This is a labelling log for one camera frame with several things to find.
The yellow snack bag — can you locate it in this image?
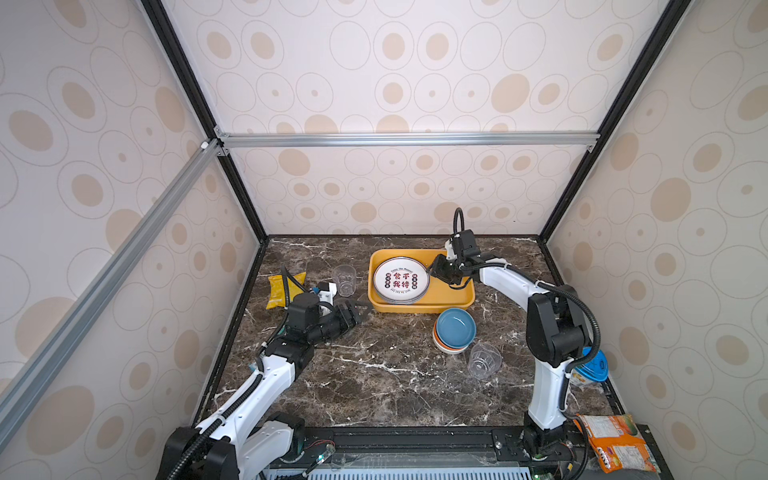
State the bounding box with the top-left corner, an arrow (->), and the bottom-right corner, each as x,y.
266,272 -> 306,310

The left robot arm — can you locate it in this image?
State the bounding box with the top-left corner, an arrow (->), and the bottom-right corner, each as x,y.
157,291 -> 373,479

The horizontal aluminium rail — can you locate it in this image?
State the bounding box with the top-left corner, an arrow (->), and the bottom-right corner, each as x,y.
202,130 -> 600,151

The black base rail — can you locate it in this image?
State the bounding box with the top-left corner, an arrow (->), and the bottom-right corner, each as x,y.
158,424 -> 673,480

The orange white bowl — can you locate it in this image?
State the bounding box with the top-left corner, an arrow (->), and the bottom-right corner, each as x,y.
432,329 -> 468,355

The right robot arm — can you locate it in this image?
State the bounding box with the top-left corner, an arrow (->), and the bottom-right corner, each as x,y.
429,229 -> 601,433

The diagonal aluminium rail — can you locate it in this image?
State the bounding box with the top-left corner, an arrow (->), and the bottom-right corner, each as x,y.
1,138 -> 222,449

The clear cup right front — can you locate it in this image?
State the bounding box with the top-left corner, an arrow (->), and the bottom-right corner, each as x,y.
467,342 -> 503,380

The orange snack packet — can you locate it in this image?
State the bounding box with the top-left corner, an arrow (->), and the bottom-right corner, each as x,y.
574,414 -> 661,474

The yellow plastic bin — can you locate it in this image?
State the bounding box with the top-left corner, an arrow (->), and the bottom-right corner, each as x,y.
368,249 -> 475,313

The blue bowl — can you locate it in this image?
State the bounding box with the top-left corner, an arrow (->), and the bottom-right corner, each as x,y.
434,308 -> 477,348

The clear cup near bin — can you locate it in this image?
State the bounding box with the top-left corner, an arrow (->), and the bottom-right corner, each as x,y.
332,265 -> 357,298

